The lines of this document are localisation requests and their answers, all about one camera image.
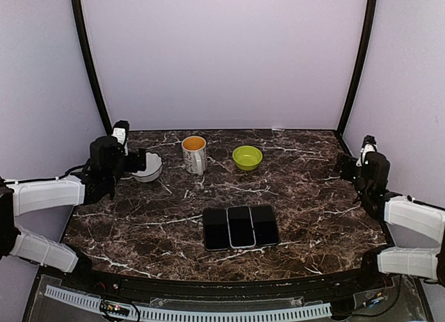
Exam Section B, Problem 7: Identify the black phone case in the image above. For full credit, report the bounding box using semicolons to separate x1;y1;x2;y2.
202;208;231;252

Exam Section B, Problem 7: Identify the black phone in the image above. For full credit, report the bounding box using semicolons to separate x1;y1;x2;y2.
250;204;282;247
229;207;254;246

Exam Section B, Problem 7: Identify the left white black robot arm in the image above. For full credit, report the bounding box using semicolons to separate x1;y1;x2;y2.
1;136;146;291

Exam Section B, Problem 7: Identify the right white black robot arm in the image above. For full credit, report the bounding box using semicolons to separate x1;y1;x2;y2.
335;151;444;290

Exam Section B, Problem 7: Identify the white scalloped bowl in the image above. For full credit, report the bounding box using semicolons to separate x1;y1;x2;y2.
132;152;163;183

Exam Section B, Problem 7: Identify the white mug orange inside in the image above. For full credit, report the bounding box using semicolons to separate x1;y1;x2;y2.
181;136;207;176

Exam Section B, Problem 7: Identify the green bowl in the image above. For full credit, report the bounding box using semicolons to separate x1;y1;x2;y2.
232;145;263;171

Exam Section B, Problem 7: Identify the small circuit board with leds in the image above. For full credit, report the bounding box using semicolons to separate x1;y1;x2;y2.
99;300;131;317

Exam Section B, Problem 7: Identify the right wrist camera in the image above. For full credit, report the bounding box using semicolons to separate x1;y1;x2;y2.
356;135;378;167

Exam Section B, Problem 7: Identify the black front table rail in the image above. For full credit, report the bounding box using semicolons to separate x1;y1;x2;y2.
63;269;396;302

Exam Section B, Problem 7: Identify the white slotted cable duct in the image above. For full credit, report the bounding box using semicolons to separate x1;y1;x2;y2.
44;285;332;322

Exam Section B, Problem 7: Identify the right black frame post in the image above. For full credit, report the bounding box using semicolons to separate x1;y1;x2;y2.
337;0;377;138

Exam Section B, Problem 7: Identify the black frame post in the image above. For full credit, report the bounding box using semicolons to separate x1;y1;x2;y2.
71;0;112;134
337;0;377;138

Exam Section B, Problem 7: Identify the left black frame post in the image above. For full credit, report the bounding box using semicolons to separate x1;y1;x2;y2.
71;0;112;134

